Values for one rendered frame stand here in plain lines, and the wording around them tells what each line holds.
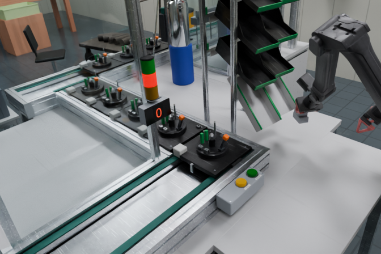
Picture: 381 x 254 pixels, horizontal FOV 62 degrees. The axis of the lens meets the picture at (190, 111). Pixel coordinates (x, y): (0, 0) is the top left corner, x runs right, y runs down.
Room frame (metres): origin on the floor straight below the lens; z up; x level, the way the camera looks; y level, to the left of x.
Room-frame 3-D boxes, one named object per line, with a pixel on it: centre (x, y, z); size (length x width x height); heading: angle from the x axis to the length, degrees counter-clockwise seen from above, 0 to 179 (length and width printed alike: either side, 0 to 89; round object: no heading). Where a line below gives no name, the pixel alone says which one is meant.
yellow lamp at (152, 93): (1.07, 0.14, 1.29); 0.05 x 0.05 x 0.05
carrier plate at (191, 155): (1.11, -0.08, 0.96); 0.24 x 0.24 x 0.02; 43
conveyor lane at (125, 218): (0.92, 0.15, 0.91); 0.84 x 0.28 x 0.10; 133
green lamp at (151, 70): (1.07, 0.14, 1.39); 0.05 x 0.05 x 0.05
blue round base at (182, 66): (2.11, 0.03, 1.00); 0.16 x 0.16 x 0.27
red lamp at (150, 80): (1.07, 0.14, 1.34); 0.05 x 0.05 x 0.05
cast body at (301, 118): (1.24, -0.49, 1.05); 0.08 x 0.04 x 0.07; 8
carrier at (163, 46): (2.61, 0.28, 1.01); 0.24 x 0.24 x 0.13; 43
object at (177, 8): (2.11, 0.03, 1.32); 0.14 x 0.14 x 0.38
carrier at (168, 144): (1.30, 0.09, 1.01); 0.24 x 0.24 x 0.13; 43
